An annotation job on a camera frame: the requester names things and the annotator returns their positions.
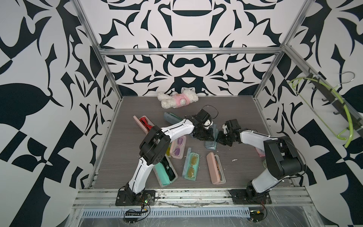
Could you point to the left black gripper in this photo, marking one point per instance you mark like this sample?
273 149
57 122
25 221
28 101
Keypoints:
204 133

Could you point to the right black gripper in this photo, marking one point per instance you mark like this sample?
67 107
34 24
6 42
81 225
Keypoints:
219 138

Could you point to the grey case white glasses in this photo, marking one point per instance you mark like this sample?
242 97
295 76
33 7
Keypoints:
211 145

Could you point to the pink case thin glasses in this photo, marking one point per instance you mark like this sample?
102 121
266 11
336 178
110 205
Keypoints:
215 169

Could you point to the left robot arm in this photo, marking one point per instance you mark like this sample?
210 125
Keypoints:
154 146

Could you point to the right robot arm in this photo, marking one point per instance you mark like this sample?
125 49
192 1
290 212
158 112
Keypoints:
283 159

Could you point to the empty grey teal case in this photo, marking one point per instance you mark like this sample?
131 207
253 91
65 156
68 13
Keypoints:
172 118

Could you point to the pink case purple glasses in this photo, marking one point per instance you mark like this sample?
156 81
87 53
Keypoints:
178 147

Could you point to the pink case red glasses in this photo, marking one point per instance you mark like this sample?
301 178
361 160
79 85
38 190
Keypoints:
144 123

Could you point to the teal case black sunglasses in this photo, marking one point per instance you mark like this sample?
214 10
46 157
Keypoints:
165 172

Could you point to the white pink plush toy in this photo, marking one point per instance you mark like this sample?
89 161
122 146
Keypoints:
177 100

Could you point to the pink alarm clock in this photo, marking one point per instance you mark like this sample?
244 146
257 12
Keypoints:
260 152

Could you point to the green clothes hanger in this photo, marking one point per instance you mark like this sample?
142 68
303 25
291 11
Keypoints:
339 127

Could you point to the small black electronics box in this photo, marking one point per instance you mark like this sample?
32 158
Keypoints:
256 216

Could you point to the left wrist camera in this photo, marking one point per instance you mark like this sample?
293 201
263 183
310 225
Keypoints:
208 123

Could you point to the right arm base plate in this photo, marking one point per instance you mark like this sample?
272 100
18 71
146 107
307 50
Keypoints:
248 196

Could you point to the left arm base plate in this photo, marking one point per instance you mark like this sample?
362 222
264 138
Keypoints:
128 198

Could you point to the black connector with cables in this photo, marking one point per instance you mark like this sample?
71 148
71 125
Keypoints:
132 214

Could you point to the black wall hook rack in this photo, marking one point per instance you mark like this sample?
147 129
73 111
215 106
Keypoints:
332 99

